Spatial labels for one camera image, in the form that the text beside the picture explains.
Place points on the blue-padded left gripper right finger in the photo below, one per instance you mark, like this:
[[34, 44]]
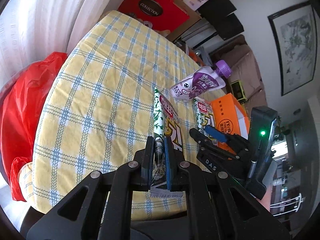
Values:
[[173, 158]]

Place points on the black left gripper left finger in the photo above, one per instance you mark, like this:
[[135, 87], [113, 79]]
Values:
[[147, 164]]

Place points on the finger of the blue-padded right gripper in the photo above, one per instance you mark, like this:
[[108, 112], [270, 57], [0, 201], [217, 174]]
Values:
[[216, 134]]

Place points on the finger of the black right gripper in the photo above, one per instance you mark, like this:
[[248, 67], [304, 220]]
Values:
[[207, 146]]

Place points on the green white seaweed packet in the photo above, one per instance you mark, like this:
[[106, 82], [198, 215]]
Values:
[[165, 124]]

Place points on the purple grape jelly pouch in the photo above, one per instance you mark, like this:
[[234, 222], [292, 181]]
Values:
[[207, 78]]

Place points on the person's right hand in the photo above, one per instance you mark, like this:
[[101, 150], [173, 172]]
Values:
[[266, 200]]

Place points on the orange cardboard box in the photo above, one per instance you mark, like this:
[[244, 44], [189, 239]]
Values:
[[230, 118]]

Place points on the lime green radio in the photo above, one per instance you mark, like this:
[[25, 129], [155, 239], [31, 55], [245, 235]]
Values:
[[238, 91]]

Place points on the yellow plaid tablecloth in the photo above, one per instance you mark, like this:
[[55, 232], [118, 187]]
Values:
[[99, 111]]

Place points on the brown sofa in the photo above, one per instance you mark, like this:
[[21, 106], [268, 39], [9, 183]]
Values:
[[240, 58]]

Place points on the brown cardboard box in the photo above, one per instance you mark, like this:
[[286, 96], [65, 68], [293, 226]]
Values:
[[185, 22]]

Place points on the framed ink painting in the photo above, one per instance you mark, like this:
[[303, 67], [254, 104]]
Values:
[[295, 35]]

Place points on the red collection gift box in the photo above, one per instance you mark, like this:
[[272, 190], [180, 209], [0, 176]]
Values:
[[143, 11]]

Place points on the red plastic bag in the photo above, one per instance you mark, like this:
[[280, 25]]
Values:
[[20, 114]]

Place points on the white sheer curtain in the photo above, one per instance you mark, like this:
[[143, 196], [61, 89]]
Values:
[[33, 29]]

